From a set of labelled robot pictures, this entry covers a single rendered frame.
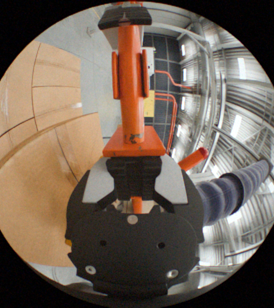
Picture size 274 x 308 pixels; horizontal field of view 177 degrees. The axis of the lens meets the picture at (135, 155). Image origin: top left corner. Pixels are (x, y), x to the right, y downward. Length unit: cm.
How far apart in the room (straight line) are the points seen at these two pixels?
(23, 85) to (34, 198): 63
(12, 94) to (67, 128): 54
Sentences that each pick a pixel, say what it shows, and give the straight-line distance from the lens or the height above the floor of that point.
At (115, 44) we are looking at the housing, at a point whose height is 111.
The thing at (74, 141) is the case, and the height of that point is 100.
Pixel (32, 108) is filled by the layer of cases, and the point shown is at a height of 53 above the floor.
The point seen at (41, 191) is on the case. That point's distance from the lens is 15.
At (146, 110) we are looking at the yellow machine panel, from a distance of 741.
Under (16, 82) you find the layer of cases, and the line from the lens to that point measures 70.
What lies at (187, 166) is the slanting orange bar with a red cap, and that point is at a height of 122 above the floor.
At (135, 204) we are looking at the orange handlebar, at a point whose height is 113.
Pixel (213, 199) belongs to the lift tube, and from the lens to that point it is 35.
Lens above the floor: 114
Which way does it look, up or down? 2 degrees down
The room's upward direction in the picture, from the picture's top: 89 degrees clockwise
